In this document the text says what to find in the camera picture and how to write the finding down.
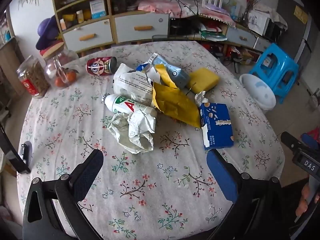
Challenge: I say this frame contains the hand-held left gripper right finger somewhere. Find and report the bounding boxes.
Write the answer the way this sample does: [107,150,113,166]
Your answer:
[206,149,310,240]

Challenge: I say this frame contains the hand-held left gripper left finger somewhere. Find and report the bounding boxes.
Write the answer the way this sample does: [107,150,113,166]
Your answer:
[22,149,104,240]

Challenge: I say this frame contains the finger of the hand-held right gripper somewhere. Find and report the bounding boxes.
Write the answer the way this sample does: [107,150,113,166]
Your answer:
[280,131,303,155]
[301,133,320,151]

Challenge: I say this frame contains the white trash bin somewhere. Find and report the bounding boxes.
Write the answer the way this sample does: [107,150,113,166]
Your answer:
[239,74,277,110]

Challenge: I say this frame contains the white paper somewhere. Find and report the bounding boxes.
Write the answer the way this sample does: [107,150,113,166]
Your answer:
[107,107,157,154]

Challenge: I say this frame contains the white bottle with green label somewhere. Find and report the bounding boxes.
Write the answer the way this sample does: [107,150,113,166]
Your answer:
[101,93,157,115]

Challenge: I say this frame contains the yellow bag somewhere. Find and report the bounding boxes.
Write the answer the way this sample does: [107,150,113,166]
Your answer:
[151,64,202,128]

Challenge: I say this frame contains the white printed bag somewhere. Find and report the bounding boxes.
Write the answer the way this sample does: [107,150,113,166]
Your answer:
[113,63,154,105]

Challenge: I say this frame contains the person's right hand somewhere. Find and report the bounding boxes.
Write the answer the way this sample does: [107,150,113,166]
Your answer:
[297,184,320,217]

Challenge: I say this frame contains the floral tablecloth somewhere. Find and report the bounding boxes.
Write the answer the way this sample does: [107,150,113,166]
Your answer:
[16,41,285,240]

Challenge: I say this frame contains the blue plastic stool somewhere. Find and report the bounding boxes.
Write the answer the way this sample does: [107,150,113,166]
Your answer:
[249,43,300,104]

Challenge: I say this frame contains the crumpled tissue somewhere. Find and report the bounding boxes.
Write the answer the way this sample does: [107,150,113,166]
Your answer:
[194,91,209,105]

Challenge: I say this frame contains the cardboard box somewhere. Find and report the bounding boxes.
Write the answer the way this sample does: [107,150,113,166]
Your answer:
[239,47,261,66]

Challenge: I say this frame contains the yellow sponge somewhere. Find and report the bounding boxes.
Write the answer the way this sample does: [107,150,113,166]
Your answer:
[187,67,220,93]

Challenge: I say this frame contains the red drink can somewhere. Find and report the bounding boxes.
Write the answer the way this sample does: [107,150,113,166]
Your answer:
[86,56,117,77]

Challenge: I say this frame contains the plastic jar with red label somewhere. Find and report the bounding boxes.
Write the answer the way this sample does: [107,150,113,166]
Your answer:
[16,55,50,99]

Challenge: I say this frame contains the crushed blue grey carton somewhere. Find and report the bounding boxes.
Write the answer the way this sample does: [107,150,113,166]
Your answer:
[136,52,190,89]

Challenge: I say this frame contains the glass jar with wooden lid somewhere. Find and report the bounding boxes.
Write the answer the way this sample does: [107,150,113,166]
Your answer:
[41,42,81,90]

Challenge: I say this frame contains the low wooden cabinet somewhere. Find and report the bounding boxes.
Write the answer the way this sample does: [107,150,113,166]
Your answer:
[170,12,275,53]

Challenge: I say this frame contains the white appliance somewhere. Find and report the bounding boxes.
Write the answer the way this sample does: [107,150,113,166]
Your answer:
[249,9,288,37]

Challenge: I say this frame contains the green white bag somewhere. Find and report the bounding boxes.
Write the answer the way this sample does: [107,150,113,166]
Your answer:
[199,29,228,42]

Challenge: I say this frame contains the vase with branches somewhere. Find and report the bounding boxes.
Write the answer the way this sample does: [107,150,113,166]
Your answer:
[240,0,261,26]

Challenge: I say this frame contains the purple hat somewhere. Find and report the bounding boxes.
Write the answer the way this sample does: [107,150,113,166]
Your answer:
[35,15,63,51]

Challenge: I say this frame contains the black set-top box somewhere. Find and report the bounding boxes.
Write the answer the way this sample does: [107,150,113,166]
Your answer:
[170,17,198,35]

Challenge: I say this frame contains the grey drawer with round sticker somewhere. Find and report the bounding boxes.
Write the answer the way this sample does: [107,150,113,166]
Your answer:
[114,12,170,43]

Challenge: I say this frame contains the white box with blue label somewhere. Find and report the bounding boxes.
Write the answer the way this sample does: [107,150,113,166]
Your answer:
[89,0,107,19]

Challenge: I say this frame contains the wooden shelf cabinet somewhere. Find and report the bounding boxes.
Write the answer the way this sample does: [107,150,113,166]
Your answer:
[51,0,170,54]

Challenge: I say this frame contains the pink cloth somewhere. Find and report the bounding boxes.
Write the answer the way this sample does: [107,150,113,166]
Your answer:
[137,0,237,27]

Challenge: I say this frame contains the grey drawer with wooden handle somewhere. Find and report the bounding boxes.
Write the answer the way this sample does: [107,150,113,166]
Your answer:
[62,19,114,52]

